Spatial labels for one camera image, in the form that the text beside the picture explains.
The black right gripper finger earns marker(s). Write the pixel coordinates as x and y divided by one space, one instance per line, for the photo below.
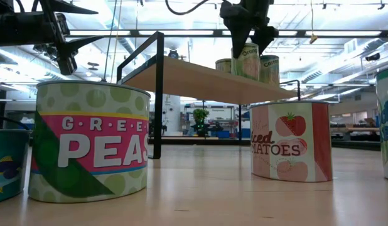
265 36
239 28

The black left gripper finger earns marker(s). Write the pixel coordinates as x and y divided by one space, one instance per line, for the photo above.
73 47
71 7

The pale green orange label can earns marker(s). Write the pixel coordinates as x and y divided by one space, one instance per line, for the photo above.
247 66

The green carrots label can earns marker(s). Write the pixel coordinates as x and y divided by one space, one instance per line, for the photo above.
271 73

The olive green tin can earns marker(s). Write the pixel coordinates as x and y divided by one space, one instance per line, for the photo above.
223 66

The green peas label can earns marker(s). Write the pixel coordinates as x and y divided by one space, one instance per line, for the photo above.
87 147

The red white diced tomatoes can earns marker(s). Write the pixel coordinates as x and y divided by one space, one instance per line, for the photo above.
291 147

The teal fish label can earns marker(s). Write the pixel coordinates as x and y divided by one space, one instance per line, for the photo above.
8 166

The green white tin can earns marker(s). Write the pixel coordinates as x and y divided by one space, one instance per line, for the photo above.
387 125

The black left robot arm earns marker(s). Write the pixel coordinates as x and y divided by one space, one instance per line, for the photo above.
21 29

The black ceiling equipment cluster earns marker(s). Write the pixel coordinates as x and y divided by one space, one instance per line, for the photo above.
45 51

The round ceiling disc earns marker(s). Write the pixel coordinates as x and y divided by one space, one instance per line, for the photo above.
93 66

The black spotlight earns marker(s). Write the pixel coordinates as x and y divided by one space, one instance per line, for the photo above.
173 54

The blue box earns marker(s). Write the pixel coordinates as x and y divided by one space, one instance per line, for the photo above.
246 115

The small green potted plant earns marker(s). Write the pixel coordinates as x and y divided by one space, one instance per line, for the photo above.
200 117

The blue storage bin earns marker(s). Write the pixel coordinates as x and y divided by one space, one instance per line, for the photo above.
245 133
223 134

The black ceiling device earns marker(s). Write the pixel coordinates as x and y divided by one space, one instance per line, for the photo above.
373 57

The wooden background table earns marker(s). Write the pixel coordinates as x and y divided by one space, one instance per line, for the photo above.
363 129

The black overhead frame bar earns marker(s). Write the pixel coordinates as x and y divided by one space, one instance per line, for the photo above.
217 32

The wooden shelf black metal frame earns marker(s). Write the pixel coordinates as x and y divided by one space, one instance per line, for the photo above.
197 81

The black table edge frame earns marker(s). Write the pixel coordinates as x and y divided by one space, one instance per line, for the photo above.
197 141

